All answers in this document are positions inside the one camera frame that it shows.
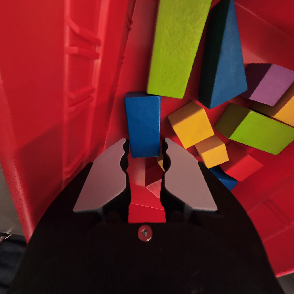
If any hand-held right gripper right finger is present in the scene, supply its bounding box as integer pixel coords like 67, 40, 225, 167
161, 137, 218, 212

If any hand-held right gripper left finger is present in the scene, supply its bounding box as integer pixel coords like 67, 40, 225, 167
73, 138, 129, 213

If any red wooden cube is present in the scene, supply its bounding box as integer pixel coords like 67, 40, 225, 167
145, 164, 165, 198

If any small blue wooden block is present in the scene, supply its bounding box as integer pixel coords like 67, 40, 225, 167
209, 165, 238, 191

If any red wooden block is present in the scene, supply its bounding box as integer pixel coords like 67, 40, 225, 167
222, 141, 264, 182

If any long dark blue wooden block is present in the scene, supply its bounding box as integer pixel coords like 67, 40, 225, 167
124, 91, 161, 158

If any small green wooden block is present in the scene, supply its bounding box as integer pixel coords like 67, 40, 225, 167
215, 103, 294, 155

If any red plastic bin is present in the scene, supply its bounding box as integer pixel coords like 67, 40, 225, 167
0, 0, 294, 278

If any blue triangular wooden block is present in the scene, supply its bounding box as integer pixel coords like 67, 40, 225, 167
198, 0, 248, 109

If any purple wooden block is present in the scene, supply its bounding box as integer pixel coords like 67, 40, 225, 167
241, 63, 294, 107

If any long green wooden block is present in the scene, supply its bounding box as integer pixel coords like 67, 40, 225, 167
147, 0, 213, 99

